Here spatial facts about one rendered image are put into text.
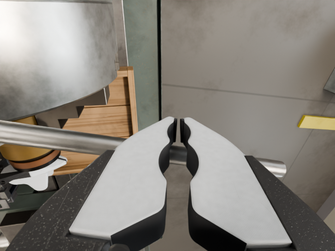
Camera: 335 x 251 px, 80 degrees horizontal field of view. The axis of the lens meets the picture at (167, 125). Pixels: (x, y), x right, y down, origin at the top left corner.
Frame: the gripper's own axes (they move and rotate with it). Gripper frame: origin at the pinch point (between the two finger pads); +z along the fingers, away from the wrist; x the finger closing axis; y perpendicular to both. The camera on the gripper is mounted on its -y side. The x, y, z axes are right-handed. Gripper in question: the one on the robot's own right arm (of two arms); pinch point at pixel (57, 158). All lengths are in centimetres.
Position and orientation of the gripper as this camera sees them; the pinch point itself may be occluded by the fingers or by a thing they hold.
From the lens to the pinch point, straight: 41.5
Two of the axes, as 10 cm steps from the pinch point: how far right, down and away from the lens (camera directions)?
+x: 1.7, 5.0, -8.5
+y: -0.1, 8.6, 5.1
